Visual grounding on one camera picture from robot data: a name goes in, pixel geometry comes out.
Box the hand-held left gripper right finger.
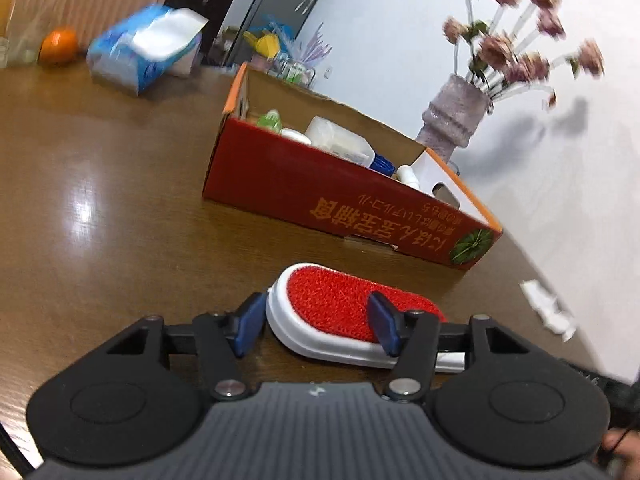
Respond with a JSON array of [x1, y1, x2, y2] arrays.
[[367, 291, 538, 403]]

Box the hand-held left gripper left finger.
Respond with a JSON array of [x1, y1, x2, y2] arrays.
[[100, 291, 269, 402]]

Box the red and white lint brush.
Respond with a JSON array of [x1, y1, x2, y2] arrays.
[[265, 262, 469, 373]]

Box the red cardboard box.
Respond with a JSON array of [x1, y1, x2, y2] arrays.
[[202, 61, 503, 271]]

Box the white plastic bottle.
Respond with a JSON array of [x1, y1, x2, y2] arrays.
[[304, 116, 376, 168]]

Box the person's right hand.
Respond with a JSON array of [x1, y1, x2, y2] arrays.
[[601, 429, 640, 467]]

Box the crumpled white paper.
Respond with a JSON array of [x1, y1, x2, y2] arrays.
[[520, 280, 578, 343]]

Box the small white bottle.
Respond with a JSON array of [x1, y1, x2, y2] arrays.
[[395, 164, 424, 190]]

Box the blue bottle cap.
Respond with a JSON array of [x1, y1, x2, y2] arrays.
[[370, 154, 399, 176]]

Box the white tube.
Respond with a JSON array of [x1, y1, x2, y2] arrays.
[[280, 127, 313, 147]]

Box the green capped bottle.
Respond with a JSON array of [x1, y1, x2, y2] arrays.
[[256, 109, 285, 133]]

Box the pink textured vase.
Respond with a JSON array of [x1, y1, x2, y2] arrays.
[[415, 74, 494, 162]]

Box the yellow watering can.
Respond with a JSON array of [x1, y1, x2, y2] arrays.
[[244, 30, 282, 59]]

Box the purple plastic decoration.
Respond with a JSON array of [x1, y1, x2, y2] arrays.
[[299, 24, 334, 69]]

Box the blue tissue pack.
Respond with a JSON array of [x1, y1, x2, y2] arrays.
[[86, 4, 210, 97]]

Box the pink artificial flowers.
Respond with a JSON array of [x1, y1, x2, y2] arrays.
[[437, 0, 607, 111]]

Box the orange fruit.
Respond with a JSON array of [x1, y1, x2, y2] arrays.
[[38, 27, 81, 66]]

